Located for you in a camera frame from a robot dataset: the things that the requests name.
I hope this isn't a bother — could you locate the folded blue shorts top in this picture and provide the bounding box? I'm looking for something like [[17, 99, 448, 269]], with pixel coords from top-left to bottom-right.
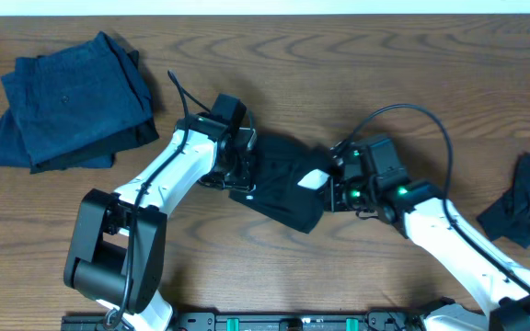
[[1, 32, 159, 173]]

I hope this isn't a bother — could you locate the folded blue garment bottom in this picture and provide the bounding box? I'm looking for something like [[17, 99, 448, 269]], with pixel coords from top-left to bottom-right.
[[0, 108, 114, 171]]

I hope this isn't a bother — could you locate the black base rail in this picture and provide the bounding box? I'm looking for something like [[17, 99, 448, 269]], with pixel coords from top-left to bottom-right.
[[60, 310, 432, 331]]

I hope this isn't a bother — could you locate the black clothes pile right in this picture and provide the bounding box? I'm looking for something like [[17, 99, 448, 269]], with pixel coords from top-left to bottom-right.
[[477, 154, 530, 249]]

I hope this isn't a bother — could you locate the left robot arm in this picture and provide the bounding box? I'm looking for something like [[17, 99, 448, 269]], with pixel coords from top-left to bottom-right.
[[63, 94, 257, 330]]

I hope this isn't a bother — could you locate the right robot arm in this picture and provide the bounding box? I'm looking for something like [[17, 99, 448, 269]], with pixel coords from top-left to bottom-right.
[[325, 135, 530, 330]]

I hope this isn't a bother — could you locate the black t-shirt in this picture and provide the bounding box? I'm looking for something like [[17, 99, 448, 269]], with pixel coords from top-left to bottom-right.
[[229, 133, 339, 234]]

